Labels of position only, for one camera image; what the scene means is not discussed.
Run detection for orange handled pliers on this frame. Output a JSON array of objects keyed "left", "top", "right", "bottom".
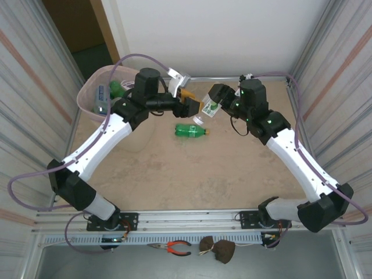
[{"left": 146, "top": 239, "right": 192, "bottom": 257}]

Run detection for green bottle yellow cap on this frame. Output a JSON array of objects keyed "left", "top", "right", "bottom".
[
  {"left": 174, "top": 123, "right": 210, "bottom": 139},
  {"left": 109, "top": 80, "right": 127, "bottom": 98}
]

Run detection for aluminium table edge rail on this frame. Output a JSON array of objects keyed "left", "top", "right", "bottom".
[{"left": 185, "top": 76, "right": 290, "bottom": 85}]

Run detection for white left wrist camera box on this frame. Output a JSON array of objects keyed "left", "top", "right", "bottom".
[{"left": 167, "top": 67, "right": 192, "bottom": 99}]

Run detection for brown cloth pouch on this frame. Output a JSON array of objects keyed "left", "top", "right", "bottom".
[{"left": 198, "top": 235, "right": 237, "bottom": 265}]

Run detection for white slotted cable duct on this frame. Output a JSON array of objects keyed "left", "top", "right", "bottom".
[{"left": 42, "top": 233, "right": 262, "bottom": 245}]

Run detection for beige ribbed waste bin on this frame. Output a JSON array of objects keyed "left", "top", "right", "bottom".
[{"left": 76, "top": 65, "right": 153, "bottom": 154}]

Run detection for dark blue label bottle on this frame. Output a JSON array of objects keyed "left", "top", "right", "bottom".
[{"left": 92, "top": 84, "right": 110, "bottom": 114}]

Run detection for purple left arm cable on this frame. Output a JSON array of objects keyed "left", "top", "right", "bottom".
[{"left": 8, "top": 53, "right": 171, "bottom": 255}]

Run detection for green lime label bottle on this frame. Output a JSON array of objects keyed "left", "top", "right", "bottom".
[{"left": 193, "top": 92, "right": 222, "bottom": 125}]

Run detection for thin red black wires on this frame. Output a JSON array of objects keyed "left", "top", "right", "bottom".
[
  {"left": 261, "top": 222, "right": 285, "bottom": 242},
  {"left": 120, "top": 219, "right": 132, "bottom": 242}
]

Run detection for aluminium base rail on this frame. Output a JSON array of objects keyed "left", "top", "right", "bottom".
[{"left": 31, "top": 206, "right": 347, "bottom": 233}]

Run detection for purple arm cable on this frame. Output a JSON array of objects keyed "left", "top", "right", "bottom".
[
  {"left": 8, "top": 53, "right": 171, "bottom": 255},
  {"left": 249, "top": 71, "right": 367, "bottom": 249}
]

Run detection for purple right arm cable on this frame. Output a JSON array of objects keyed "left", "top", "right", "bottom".
[{"left": 249, "top": 71, "right": 367, "bottom": 249}]

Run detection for brown wooden door frame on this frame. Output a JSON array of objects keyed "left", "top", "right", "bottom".
[{"left": 89, "top": 0, "right": 121, "bottom": 63}]

